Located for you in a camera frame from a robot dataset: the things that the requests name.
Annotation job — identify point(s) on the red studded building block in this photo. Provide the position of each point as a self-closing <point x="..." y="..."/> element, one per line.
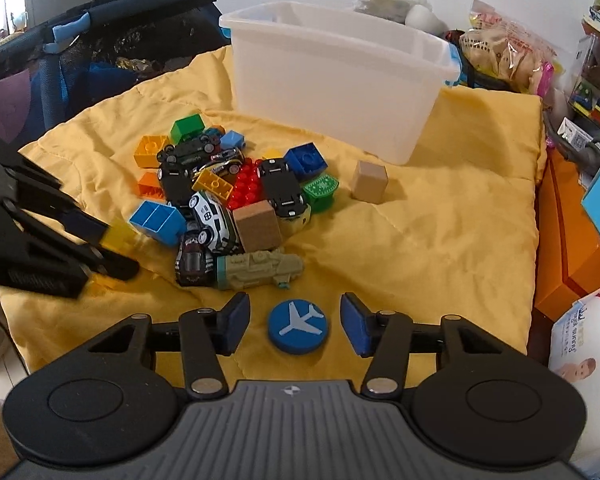
<point x="245" y="185"/>

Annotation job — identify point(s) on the white cup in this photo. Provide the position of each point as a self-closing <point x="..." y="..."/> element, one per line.
<point x="422" y="17"/>

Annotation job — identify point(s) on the purple cloth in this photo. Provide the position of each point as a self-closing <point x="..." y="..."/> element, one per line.
<point x="10" y="105"/>

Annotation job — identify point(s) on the grey-green toy ship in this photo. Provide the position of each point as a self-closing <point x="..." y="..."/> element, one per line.
<point x="250" y="267"/>

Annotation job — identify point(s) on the white plastic storage bin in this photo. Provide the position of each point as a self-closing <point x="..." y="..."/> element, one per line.
<point x="330" y="90"/>

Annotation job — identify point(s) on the small light blue building block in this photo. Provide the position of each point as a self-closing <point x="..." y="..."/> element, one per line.
<point x="232" y="140"/>

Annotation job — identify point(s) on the dark blue mesh playpen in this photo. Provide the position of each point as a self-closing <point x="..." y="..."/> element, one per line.
<point x="105" y="35"/>

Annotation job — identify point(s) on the small white carton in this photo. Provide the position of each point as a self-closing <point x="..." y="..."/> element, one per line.
<point x="574" y="132"/>

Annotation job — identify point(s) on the black red toy car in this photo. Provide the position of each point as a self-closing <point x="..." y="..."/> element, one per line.
<point x="194" y="260"/>

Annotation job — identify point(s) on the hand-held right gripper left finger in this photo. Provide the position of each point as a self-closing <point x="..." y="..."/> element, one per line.
<point x="241" y="320"/>

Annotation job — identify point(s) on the blue round airplane disc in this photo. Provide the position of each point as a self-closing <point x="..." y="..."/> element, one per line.
<point x="280" y="340"/>

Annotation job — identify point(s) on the translucent yellow block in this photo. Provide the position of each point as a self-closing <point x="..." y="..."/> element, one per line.
<point x="122" y="235"/>

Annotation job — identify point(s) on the light wooden cube block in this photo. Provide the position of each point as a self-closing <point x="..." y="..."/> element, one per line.
<point x="369" y="182"/>

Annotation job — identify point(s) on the white cylindrical container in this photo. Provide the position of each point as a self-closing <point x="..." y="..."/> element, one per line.
<point x="590" y="350"/>

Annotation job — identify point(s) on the orange box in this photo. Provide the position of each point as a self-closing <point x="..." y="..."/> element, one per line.
<point x="565" y="260"/>

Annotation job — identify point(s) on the green building block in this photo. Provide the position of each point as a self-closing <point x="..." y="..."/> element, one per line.
<point x="187" y="130"/>

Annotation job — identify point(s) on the pink foil wrapper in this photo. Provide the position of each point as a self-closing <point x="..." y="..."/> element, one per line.
<point x="547" y="80"/>

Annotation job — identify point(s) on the yellow quilted blanket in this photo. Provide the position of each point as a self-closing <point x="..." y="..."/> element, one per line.
<point x="430" y="250"/>

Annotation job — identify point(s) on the clear bag of crackers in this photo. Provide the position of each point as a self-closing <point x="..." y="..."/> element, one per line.
<point x="505" y="50"/>

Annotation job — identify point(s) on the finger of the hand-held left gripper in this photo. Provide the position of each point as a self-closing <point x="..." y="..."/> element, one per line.
<point x="80" y="222"/>
<point x="115" y="265"/>

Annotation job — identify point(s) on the cork cube block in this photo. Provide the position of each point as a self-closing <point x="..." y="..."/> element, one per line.
<point x="257" y="225"/>

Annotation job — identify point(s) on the silver black toy car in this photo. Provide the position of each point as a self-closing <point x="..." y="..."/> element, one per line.
<point x="225" y="160"/>

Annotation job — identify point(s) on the black cream toy car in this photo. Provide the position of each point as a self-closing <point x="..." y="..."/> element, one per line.
<point x="280" y="187"/>

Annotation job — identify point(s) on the green patterned block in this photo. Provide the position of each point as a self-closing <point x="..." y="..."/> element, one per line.
<point x="320" y="190"/>

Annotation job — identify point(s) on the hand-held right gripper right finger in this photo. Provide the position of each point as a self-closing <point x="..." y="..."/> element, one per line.
<point x="352" y="325"/>

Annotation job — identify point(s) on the dark green toy car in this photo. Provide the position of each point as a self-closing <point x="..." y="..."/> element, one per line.
<point x="192" y="150"/>

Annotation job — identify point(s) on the small yellow building block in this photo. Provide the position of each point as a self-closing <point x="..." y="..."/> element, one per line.
<point x="272" y="154"/>

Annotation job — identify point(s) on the dark blue building block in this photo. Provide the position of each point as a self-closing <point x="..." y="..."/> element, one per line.
<point x="307" y="160"/>

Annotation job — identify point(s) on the yellow-orange building block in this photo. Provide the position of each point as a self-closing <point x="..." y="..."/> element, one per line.
<point x="147" y="152"/>

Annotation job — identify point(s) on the white police toy car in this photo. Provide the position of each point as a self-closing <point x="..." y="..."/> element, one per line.
<point x="212" y="217"/>

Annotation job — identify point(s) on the orange building block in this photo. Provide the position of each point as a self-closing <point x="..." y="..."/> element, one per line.
<point x="147" y="185"/>

